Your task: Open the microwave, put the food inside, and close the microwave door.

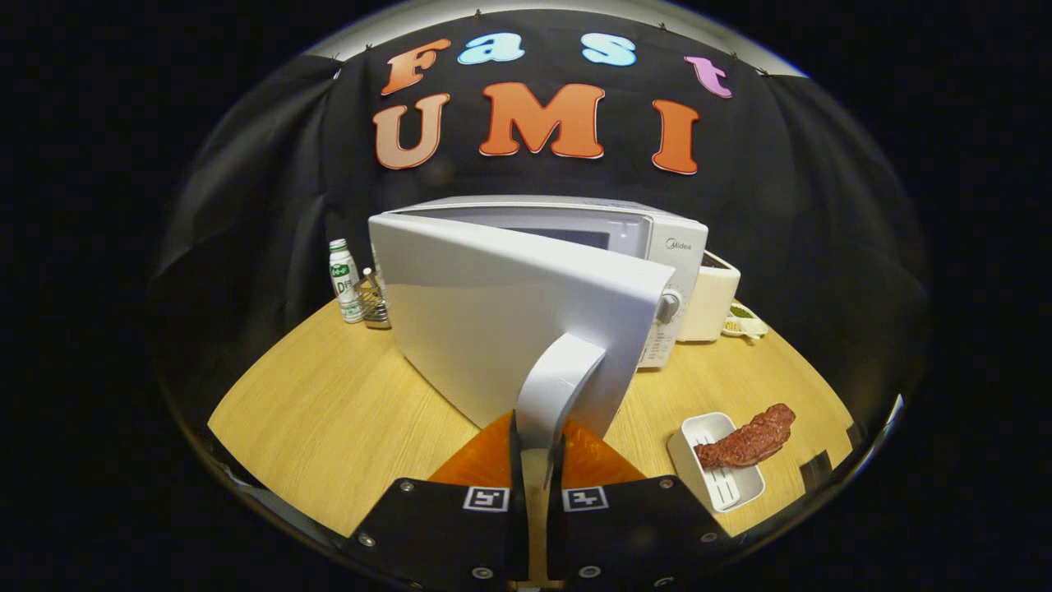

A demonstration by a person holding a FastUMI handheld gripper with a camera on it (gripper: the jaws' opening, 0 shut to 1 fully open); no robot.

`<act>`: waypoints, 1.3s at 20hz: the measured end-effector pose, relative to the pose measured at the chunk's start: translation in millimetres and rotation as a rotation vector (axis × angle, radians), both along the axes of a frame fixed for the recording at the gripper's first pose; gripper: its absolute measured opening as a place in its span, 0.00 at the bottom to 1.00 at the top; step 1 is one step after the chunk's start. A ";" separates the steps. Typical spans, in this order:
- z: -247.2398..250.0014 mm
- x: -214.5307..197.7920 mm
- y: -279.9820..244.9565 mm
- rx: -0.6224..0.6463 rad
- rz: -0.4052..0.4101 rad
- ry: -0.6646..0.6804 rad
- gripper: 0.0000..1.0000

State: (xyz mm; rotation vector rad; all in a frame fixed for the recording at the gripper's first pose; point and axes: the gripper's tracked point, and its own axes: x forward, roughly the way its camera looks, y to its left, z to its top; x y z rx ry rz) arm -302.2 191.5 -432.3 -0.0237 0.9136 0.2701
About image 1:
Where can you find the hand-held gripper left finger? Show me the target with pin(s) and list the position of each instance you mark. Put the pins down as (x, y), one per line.
(518, 460)

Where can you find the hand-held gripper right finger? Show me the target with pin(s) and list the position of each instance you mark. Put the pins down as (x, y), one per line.
(556, 469)

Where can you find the white microwave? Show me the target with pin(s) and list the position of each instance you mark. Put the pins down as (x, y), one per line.
(493, 312)

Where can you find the brown cooked meat piece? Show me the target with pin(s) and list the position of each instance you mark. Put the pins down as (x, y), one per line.
(748, 440)

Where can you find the white ridged tray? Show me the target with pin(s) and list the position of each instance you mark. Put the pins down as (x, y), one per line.
(727, 489)

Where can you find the cream white toaster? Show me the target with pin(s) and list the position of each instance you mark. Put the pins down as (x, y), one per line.
(711, 304)

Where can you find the divided dish of beans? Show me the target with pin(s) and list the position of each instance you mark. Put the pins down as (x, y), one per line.
(746, 322)

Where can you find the white green-label bottle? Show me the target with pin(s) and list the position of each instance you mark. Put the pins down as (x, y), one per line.
(345, 284)

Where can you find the dark grey panel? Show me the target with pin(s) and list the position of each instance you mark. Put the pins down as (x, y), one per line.
(815, 473)

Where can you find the black backdrop cloth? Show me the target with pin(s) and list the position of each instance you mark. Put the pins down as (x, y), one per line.
(271, 205)

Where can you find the row of black clips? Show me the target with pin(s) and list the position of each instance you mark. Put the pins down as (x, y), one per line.
(477, 12)

